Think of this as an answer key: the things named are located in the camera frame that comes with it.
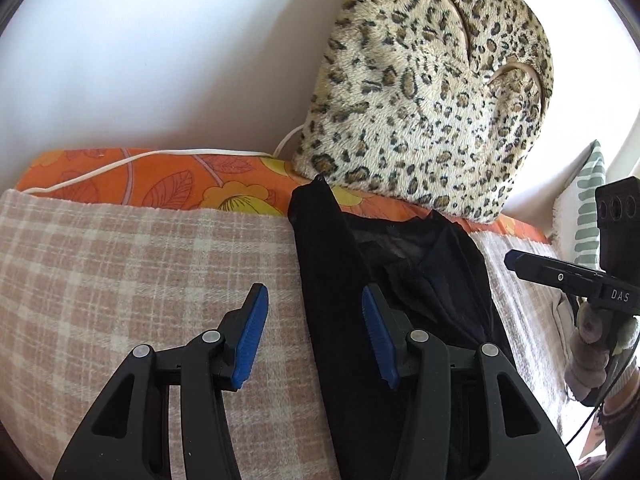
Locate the beige plaid blanket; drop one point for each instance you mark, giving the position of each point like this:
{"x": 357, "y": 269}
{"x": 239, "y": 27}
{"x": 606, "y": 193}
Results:
{"x": 100, "y": 270}

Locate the person's right hand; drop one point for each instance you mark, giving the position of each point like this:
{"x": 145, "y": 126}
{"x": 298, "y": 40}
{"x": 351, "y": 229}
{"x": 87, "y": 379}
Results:
{"x": 590, "y": 360}

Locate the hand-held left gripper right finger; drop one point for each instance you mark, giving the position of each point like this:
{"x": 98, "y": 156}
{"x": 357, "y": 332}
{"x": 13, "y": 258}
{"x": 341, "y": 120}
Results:
{"x": 380, "y": 340}

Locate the orange floral bed sheet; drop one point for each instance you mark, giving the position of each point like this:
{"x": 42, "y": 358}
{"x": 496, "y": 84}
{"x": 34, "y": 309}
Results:
{"x": 175, "y": 180}

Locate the black shirt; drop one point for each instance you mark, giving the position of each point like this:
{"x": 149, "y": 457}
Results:
{"x": 340, "y": 285}

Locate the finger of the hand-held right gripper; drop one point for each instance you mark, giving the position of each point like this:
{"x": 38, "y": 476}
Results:
{"x": 515, "y": 260}

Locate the leopard print cushion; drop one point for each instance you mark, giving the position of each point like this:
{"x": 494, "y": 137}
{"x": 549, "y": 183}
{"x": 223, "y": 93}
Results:
{"x": 425, "y": 85}

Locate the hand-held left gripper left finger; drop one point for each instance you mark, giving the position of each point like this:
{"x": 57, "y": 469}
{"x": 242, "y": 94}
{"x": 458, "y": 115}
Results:
{"x": 250, "y": 340}

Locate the person's right forearm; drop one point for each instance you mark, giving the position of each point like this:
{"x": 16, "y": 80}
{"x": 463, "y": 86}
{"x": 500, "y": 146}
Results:
{"x": 622, "y": 410}

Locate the green striped white pillow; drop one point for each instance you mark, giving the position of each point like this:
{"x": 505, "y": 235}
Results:
{"x": 587, "y": 210}

